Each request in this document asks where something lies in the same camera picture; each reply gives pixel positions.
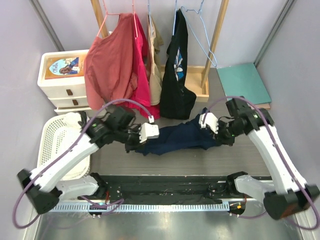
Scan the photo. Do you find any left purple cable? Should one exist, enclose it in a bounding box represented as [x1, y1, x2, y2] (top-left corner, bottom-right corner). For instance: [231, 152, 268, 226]
[11, 98, 155, 229]

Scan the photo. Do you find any blue wire hanger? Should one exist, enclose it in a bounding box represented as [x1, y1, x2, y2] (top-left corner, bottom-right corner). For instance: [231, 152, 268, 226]
[180, 0, 217, 68]

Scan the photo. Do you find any pink wire hanger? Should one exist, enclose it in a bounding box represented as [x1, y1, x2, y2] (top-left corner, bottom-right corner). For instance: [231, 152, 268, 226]
[91, 0, 120, 39]

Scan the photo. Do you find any salmon red hanging shirt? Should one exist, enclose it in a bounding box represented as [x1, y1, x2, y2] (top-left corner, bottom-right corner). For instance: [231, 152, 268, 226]
[84, 13, 138, 110]

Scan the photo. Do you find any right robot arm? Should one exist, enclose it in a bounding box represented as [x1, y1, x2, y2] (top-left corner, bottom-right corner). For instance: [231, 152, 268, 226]
[213, 96, 320, 225]

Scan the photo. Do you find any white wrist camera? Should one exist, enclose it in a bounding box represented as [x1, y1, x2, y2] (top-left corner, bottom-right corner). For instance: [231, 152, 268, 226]
[198, 112, 219, 134]
[138, 115, 160, 144]

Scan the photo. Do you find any black printed hanging shirt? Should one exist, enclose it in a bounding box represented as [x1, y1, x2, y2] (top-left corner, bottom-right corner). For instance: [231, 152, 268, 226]
[159, 9, 197, 120]

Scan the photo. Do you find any illustrated book on cabinet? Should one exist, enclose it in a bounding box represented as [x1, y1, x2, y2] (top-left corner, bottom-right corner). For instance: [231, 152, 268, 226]
[44, 56, 84, 80]

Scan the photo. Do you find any white slotted cable duct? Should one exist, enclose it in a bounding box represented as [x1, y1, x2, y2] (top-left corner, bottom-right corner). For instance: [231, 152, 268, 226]
[49, 202, 230, 213]

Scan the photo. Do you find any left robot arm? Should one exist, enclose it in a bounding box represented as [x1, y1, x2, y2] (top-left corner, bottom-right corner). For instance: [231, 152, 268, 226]
[17, 104, 159, 215]

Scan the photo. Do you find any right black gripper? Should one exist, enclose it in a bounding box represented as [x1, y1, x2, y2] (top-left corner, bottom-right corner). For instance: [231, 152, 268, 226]
[209, 118, 244, 146]

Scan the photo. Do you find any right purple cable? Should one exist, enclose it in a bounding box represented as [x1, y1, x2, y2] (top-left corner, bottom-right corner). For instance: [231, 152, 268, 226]
[202, 95, 320, 230]

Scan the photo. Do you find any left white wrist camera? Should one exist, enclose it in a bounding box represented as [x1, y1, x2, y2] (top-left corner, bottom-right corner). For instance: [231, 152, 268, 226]
[138, 115, 160, 144]

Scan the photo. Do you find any white cloth in basket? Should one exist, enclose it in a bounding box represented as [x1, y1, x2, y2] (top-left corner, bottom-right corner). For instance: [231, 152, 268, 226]
[62, 111, 89, 129]

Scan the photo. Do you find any navy blue t shirt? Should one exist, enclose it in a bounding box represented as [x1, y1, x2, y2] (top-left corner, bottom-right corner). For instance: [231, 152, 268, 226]
[135, 114, 218, 156]

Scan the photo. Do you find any wooden clothes rack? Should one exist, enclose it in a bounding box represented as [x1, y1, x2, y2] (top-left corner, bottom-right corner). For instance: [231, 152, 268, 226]
[89, 0, 230, 103]

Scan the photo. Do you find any magenta pink hanging shirt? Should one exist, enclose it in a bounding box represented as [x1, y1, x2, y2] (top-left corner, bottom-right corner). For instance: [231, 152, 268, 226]
[130, 14, 160, 119]

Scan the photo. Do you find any white laundry basket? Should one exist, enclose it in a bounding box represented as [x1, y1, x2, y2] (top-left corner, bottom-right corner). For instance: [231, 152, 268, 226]
[37, 114, 82, 167]

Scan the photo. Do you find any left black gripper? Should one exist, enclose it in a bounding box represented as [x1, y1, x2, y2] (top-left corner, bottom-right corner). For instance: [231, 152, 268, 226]
[115, 123, 149, 153]

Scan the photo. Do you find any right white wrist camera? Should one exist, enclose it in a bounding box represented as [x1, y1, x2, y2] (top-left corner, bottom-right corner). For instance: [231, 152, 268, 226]
[198, 112, 219, 134]

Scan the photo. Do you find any tan board under teal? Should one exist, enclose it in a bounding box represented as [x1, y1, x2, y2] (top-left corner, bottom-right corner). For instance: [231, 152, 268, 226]
[257, 103, 271, 110]

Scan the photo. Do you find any purple cable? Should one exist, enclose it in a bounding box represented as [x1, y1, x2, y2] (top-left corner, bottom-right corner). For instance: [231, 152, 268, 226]
[11, 98, 155, 229]
[202, 95, 320, 230]

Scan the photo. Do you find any beige hanging shirt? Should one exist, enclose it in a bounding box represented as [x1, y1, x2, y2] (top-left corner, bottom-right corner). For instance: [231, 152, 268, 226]
[147, 15, 164, 106]

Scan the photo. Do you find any white drawer cabinet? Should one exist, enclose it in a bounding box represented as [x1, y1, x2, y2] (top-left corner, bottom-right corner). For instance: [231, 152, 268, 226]
[37, 49, 96, 117]

